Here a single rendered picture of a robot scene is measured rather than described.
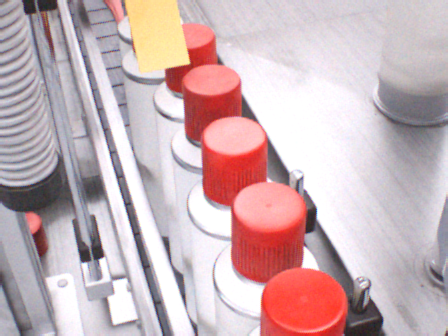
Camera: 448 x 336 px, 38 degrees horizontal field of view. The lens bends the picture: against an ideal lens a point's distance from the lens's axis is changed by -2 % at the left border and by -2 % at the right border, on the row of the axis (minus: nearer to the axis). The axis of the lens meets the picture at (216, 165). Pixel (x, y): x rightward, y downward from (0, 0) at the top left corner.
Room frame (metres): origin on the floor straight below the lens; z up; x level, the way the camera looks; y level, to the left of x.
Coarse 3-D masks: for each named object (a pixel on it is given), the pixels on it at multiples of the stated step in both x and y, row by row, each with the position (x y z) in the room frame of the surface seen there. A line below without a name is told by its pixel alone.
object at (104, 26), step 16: (96, 0) 0.83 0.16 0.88; (96, 16) 0.78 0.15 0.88; (112, 16) 0.78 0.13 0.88; (96, 32) 0.74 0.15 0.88; (112, 32) 0.74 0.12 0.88; (112, 48) 0.70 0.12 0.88; (112, 64) 0.66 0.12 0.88; (112, 80) 0.63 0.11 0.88; (96, 96) 0.60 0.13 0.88; (128, 112) 0.56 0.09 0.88; (128, 128) 0.54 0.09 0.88; (112, 144) 0.51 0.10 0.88; (112, 160) 0.49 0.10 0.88; (128, 208) 0.42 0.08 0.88; (144, 256) 0.36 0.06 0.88; (176, 272) 0.34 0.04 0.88; (160, 304) 0.31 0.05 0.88; (160, 320) 0.30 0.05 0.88
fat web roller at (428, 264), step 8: (432, 248) 0.34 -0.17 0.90; (432, 256) 0.33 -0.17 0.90; (424, 264) 0.34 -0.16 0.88; (432, 264) 0.33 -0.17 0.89; (440, 264) 0.32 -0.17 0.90; (424, 272) 0.33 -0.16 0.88; (432, 272) 0.33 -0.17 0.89; (440, 272) 0.32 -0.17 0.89; (432, 280) 0.32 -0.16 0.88; (440, 280) 0.32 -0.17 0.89
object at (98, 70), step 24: (72, 0) 0.67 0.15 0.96; (96, 48) 0.56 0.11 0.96; (96, 72) 0.52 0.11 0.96; (120, 120) 0.44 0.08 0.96; (120, 144) 0.41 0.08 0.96; (120, 168) 0.39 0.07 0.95; (144, 192) 0.35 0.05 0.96; (144, 216) 0.33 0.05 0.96; (144, 240) 0.30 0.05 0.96; (168, 264) 0.28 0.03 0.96; (168, 288) 0.26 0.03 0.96; (168, 312) 0.24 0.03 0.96
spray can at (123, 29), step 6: (126, 18) 0.45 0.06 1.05; (180, 18) 0.46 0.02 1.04; (120, 24) 0.45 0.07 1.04; (126, 24) 0.45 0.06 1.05; (120, 30) 0.45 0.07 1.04; (126, 30) 0.44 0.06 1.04; (120, 36) 0.44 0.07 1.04; (126, 36) 0.44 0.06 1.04; (120, 42) 0.44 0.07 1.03; (126, 42) 0.44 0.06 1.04; (120, 48) 0.45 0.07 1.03; (126, 48) 0.44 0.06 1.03
